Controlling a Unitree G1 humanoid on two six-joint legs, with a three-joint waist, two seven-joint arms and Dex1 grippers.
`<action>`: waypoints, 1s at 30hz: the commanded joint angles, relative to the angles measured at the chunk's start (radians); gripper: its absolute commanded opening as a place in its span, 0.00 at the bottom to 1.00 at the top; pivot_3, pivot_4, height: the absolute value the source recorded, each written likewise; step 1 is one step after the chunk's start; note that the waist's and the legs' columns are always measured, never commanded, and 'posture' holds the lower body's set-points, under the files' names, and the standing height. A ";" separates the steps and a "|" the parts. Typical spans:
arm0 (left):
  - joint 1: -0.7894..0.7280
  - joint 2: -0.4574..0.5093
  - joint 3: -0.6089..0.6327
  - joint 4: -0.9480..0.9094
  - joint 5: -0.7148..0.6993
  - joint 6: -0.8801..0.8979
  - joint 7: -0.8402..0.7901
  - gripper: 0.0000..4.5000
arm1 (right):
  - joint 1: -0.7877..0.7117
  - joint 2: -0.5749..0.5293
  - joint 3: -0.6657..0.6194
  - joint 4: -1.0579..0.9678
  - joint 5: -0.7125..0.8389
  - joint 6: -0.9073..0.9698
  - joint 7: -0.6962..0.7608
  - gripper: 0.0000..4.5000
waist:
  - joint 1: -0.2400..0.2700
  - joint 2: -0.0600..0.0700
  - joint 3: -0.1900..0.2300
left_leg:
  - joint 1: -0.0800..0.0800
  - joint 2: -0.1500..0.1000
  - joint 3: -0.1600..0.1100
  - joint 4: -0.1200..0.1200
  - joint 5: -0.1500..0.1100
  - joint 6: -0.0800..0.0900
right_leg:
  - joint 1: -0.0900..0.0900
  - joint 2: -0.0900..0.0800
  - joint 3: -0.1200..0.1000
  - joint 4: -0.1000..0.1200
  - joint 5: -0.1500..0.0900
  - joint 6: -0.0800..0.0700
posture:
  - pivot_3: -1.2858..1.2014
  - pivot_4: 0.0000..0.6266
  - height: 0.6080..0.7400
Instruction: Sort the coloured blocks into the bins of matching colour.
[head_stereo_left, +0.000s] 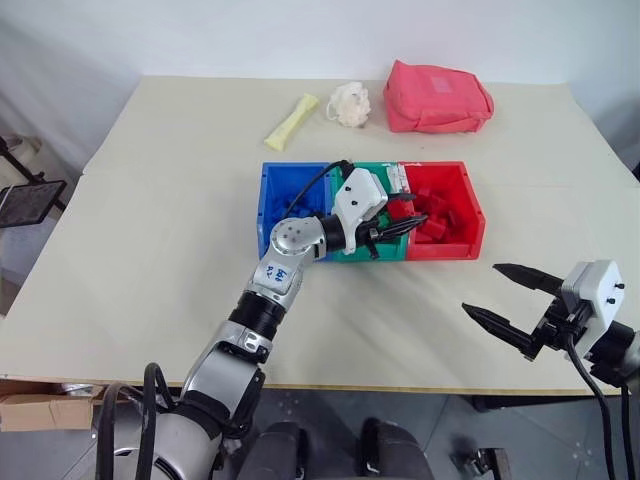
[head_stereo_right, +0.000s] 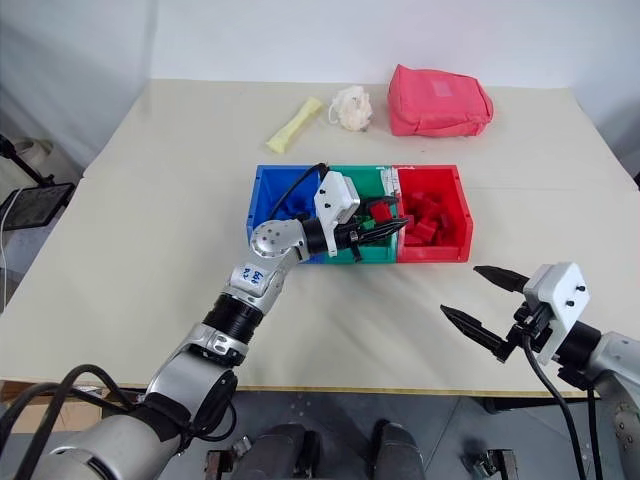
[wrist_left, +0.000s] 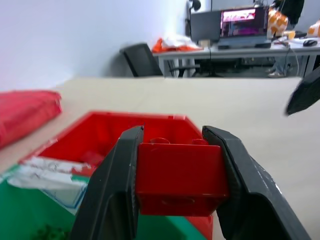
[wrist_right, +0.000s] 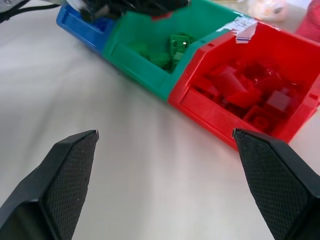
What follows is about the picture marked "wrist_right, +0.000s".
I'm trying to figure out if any pink fabric bag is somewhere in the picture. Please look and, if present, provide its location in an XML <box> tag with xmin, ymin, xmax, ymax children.
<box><xmin>294</xmin><ymin>0</ymin><xmax>320</xmax><ymax>43</ymax></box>

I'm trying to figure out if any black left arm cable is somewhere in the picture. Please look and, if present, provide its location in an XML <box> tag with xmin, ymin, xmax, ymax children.
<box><xmin>0</xmin><ymin>0</ymin><xmax>58</xmax><ymax>22</ymax></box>

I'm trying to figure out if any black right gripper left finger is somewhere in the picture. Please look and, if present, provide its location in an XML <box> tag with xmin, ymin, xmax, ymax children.
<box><xmin>0</xmin><ymin>129</ymin><xmax>100</xmax><ymax>240</ymax></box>

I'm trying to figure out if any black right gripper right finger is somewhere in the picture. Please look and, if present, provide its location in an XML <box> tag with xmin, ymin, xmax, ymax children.
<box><xmin>231</xmin><ymin>127</ymin><xmax>320</xmax><ymax>240</ymax></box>

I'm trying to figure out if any red plastic bin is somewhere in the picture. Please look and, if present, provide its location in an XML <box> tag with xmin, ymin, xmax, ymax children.
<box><xmin>167</xmin><ymin>21</ymin><xmax>320</xmax><ymax>153</ymax></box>

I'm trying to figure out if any green toy brick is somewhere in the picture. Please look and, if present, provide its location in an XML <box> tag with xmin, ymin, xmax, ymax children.
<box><xmin>168</xmin><ymin>33</ymin><xmax>192</xmax><ymax>61</ymax></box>

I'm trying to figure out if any green plastic bin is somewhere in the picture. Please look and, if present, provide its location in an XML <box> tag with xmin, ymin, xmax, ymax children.
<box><xmin>101</xmin><ymin>0</ymin><xmax>248</xmax><ymax>102</ymax></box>

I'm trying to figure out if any blue plastic bin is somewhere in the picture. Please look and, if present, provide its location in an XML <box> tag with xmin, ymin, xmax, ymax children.
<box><xmin>55</xmin><ymin>3</ymin><xmax>118</xmax><ymax>56</ymax></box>

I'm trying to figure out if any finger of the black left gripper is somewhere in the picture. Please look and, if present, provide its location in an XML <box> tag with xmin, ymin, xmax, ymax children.
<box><xmin>139</xmin><ymin>0</ymin><xmax>192</xmax><ymax>16</ymax></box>

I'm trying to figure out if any white tape label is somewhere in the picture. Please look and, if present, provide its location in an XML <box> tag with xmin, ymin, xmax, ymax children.
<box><xmin>216</xmin><ymin>16</ymin><xmax>260</xmax><ymax>45</ymax></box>

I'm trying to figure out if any red two-stud toy brick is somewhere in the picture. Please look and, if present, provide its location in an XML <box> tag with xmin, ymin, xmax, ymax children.
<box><xmin>151</xmin><ymin>11</ymin><xmax>174</xmax><ymax>22</ymax></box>

